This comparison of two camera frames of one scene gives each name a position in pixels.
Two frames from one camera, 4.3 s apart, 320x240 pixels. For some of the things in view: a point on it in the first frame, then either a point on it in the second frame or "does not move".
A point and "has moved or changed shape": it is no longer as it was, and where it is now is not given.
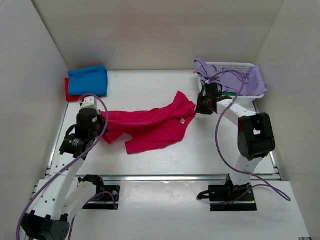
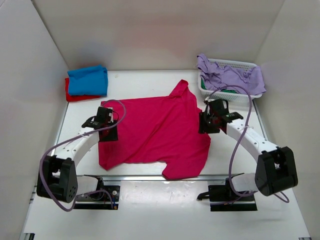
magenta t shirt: x=152 y=128 has moved or changed shape
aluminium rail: x=184 y=178 does not move
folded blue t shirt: x=90 y=80 does not move
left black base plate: x=104 y=193 does not move
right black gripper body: x=202 y=107 to x=207 y=123
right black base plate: x=228 y=193 does not move
